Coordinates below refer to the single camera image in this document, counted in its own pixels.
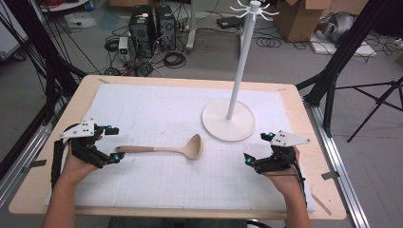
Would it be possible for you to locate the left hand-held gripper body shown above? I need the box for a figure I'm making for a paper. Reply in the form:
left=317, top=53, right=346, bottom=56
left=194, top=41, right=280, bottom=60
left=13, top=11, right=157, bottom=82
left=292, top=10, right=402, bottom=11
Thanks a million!
left=60, top=118, right=110, bottom=169

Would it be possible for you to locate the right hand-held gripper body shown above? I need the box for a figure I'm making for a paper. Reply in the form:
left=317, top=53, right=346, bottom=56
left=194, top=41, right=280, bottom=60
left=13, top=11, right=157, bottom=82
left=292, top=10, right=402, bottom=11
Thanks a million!
left=253, top=130, right=312, bottom=175

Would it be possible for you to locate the white utensil stand with hooks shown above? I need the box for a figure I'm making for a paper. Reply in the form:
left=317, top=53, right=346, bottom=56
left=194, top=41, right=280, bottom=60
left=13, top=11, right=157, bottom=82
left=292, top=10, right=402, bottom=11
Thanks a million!
left=201, top=0, right=280, bottom=143

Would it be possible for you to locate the beige ladle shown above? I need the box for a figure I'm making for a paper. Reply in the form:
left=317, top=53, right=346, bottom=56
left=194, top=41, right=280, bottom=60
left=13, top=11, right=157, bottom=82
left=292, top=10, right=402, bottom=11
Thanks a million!
left=114, top=133, right=203, bottom=161

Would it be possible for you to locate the person's right hand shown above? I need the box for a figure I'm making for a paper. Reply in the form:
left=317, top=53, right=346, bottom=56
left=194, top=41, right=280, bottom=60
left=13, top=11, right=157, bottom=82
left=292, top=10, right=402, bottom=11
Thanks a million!
left=264, top=145, right=302, bottom=192

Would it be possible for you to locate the person's left hand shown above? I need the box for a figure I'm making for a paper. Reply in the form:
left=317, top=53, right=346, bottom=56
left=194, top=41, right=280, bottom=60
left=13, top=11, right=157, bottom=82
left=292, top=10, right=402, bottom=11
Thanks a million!
left=59, top=134, right=105, bottom=185

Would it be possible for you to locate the thin wooden stick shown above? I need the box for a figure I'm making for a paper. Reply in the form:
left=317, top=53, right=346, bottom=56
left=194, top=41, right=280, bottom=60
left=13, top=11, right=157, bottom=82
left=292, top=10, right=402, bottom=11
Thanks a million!
left=310, top=193, right=333, bottom=217

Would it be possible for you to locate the white grid mat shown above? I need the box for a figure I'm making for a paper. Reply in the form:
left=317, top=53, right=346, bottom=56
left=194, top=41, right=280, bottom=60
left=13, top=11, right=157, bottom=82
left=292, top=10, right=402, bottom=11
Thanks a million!
left=44, top=83, right=317, bottom=213

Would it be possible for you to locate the small silver box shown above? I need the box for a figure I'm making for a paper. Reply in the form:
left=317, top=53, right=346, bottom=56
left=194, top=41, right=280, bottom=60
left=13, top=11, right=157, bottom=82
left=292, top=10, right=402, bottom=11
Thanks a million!
left=118, top=36, right=129, bottom=55

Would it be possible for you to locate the large black computer tower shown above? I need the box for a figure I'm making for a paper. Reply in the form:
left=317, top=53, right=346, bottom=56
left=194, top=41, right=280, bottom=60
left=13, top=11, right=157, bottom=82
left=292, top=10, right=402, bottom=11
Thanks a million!
left=127, top=4, right=157, bottom=60

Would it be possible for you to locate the slim black computer tower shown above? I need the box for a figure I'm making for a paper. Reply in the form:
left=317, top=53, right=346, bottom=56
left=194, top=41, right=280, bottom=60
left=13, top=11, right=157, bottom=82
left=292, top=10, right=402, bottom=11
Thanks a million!
left=154, top=4, right=177, bottom=51

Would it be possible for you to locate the black tripod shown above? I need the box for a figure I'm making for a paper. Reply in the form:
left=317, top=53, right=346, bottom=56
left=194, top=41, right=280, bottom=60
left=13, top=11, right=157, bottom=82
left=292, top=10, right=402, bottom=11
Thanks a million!
left=336, top=75, right=403, bottom=143

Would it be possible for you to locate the large cardboard box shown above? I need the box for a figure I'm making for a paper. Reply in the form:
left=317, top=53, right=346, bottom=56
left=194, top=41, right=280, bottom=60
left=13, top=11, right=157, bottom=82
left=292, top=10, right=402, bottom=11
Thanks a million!
left=274, top=0, right=334, bottom=44

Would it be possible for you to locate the flat black device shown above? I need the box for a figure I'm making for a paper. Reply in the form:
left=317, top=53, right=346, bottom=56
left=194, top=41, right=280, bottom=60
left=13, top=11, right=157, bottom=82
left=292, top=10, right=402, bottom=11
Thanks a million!
left=216, top=15, right=245, bottom=30

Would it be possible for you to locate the white flat board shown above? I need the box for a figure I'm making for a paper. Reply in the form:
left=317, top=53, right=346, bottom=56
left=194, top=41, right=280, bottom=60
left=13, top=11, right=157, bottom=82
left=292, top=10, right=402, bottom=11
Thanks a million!
left=308, top=31, right=378, bottom=58

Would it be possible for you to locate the round white table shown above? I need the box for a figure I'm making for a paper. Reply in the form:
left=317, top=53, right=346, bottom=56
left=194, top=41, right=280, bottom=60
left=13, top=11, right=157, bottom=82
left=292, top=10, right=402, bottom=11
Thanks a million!
left=37, top=0, right=91, bottom=13

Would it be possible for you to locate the grey white appliance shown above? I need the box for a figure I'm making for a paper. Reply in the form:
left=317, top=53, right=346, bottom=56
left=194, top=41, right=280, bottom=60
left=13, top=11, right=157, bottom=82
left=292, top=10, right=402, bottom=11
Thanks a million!
left=317, top=11, right=357, bottom=44

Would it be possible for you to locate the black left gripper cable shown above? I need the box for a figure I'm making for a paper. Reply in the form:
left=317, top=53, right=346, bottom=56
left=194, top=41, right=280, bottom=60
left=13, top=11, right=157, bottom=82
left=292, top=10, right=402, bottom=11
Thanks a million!
left=50, top=123, right=81, bottom=190

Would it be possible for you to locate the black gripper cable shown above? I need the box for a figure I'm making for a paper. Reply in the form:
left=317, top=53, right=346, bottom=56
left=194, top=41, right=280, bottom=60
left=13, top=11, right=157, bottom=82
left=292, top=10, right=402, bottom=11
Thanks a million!
left=50, top=123, right=81, bottom=190
left=293, top=146, right=309, bottom=208

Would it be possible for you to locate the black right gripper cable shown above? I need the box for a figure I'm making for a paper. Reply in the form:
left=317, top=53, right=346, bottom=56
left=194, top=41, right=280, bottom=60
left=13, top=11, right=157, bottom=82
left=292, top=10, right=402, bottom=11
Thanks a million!
left=293, top=146, right=309, bottom=208

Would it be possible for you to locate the grey metal bracket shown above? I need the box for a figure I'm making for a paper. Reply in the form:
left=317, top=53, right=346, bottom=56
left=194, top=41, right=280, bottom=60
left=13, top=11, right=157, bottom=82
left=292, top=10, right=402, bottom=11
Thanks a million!
left=20, top=159, right=48, bottom=174
left=320, top=170, right=340, bottom=181

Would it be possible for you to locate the aluminium rail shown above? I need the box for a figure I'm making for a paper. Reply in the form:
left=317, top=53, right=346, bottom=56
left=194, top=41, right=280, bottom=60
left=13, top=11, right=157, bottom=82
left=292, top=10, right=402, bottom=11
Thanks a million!
left=302, top=98, right=372, bottom=228
left=0, top=107, right=65, bottom=208

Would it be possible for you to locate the black frame with cables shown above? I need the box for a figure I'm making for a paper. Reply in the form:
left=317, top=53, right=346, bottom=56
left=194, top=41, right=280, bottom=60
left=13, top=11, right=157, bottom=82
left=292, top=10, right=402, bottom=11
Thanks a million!
left=0, top=0, right=89, bottom=127

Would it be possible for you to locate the black coiled cable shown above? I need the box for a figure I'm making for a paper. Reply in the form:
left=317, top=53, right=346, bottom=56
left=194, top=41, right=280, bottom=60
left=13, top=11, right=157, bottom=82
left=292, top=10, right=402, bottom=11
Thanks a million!
left=104, top=37, right=121, bottom=53
left=163, top=50, right=187, bottom=69

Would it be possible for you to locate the thin coiled cable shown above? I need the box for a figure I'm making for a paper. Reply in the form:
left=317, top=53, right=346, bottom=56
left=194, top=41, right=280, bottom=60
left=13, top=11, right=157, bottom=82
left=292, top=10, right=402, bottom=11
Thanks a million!
left=255, top=36, right=282, bottom=49

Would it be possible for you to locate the white metal post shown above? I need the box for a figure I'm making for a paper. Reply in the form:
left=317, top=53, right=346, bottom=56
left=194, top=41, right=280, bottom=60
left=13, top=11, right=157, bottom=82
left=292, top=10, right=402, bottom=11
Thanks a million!
left=185, top=0, right=198, bottom=54

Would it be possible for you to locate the black frame post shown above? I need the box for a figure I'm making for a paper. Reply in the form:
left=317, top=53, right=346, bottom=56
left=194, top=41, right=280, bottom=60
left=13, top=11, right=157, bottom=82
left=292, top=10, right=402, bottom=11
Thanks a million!
left=296, top=0, right=397, bottom=139

